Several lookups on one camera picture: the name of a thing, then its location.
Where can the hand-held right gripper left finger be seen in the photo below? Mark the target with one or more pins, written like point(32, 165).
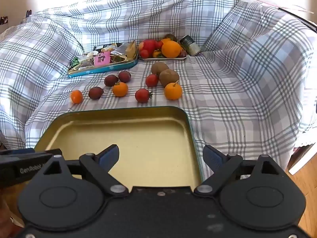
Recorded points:
point(110, 155)

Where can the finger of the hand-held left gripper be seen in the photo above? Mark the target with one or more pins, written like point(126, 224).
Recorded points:
point(17, 151)

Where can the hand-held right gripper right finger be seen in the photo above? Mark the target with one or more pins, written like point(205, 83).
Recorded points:
point(211, 155)

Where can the gold tin tray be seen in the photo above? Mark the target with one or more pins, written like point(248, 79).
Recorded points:
point(138, 133)

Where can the small deep orange mandarin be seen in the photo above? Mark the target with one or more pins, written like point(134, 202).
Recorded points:
point(76, 97)

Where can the red tomato with stem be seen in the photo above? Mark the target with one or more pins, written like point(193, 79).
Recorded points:
point(143, 95)

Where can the yellow-orange orange with stem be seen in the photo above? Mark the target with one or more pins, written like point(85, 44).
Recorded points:
point(173, 91)

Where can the grey plaid blanket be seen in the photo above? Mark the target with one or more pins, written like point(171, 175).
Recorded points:
point(235, 104)

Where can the dark red plum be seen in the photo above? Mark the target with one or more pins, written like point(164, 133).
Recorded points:
point(124, 76)
point(111, 80)
point(95, 93)

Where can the mandarin with green stem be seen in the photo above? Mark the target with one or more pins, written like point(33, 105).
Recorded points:
point(120, 89)

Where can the teal snack tin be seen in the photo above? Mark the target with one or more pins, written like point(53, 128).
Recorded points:
point(99, 71)

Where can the red tomato without stem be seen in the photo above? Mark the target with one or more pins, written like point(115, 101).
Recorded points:
point(151, 80)

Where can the brown kiwi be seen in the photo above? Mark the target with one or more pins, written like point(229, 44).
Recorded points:
point(169, 77)
point(159, 68)

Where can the pink snack packet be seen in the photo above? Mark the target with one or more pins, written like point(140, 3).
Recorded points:
point(102, 59)

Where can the pile of candy wrappers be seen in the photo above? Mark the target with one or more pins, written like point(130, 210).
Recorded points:
point(85, 60)

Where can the green candy wrapper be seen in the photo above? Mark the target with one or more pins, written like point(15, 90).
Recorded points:
point(75, 61)

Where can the white fruit plate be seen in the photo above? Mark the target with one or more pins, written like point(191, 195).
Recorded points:
point(168, 59)

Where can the small dark plum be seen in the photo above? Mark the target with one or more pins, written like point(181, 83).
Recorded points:
point(183, 53)

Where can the small red tomato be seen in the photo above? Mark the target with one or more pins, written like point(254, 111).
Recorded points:
point(158, 44)
point(144, 53)

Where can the brown paper packet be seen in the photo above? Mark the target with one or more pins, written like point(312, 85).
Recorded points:
point(130, 50)

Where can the black snack packet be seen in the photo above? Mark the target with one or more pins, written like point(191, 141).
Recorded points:
point(100, 47)

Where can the small mandarin with leaf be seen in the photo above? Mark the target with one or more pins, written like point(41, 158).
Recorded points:
point(157, 54)

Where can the green and white drink can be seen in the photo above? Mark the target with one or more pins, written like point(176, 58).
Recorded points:
point(190, 45)

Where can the large orange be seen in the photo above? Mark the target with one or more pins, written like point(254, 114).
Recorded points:
point(171, 49)

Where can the red and yellow apple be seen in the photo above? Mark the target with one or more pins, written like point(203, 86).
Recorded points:
point(148, 45)

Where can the medium orange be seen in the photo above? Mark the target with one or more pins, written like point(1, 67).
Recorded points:
point(165, 40)

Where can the kiwi with leaves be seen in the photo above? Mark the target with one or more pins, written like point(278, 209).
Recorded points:
point(171, 37)

